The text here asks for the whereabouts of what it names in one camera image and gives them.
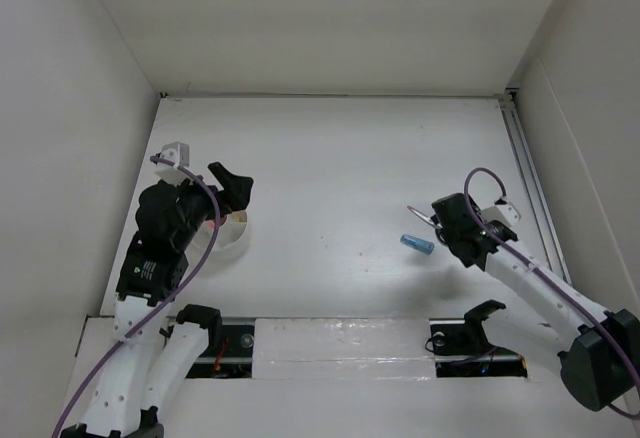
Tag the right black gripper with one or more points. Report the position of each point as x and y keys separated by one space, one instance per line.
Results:
x=476 y=209

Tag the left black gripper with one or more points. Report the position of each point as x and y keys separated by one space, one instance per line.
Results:
x=236 y=185

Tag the blue correction tape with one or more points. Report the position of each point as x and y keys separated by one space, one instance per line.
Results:
x=418 y=244

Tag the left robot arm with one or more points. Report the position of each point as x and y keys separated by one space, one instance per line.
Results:
x=128 y=391

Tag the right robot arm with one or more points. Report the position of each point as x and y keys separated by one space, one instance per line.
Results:
x=592 y=350

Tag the white divided round container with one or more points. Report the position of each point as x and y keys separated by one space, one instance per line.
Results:
x=232 y=242

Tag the black handled scissors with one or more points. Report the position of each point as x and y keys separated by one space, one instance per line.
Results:
x=422 y=217

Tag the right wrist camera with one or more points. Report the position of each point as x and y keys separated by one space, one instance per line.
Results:
x=502 y=211

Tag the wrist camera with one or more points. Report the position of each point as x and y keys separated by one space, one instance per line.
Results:
x=502 y=211
x=168 y=160

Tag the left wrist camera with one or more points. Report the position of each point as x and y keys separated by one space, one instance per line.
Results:
x=168 y=160

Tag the aluminium rail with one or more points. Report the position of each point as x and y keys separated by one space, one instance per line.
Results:
x=538 y=209

